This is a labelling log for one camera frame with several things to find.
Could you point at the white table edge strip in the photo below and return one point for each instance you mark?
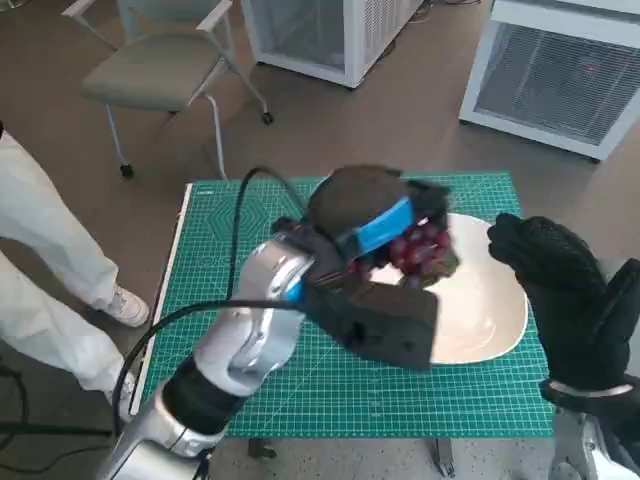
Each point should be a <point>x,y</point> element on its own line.
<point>165,280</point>

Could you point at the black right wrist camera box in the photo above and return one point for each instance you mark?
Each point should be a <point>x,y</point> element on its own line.
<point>622,440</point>

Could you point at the green cutting mat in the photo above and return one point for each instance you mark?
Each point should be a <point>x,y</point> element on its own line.
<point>360,400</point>

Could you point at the grey chair with castors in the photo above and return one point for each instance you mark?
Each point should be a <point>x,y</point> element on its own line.
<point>150,70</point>

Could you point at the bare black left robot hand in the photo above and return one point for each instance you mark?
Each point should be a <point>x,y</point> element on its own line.
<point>360,205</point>

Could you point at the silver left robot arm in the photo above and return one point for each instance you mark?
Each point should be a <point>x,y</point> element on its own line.
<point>250,335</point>

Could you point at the white plate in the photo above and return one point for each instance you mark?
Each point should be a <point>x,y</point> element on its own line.
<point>480,310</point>

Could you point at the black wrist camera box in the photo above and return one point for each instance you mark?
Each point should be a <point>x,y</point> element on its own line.
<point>622,440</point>
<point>390,325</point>

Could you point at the person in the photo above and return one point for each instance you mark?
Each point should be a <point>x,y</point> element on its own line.
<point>45,260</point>

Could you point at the white mesh cabinet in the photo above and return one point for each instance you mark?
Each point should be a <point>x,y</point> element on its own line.
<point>545,80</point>
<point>320,35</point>

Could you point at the red toy grape bunch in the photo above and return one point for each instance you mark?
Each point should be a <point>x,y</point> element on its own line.
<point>420,255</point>

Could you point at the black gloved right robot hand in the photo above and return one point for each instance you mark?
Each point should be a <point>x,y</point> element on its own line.
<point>565,295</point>

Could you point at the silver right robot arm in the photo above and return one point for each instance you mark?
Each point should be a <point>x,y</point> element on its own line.
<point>580,435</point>

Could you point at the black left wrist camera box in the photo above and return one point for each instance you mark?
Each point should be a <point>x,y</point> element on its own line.
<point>390,325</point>

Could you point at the metal table clamp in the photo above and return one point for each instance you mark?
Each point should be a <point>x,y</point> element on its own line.
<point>444,457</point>
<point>261,449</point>

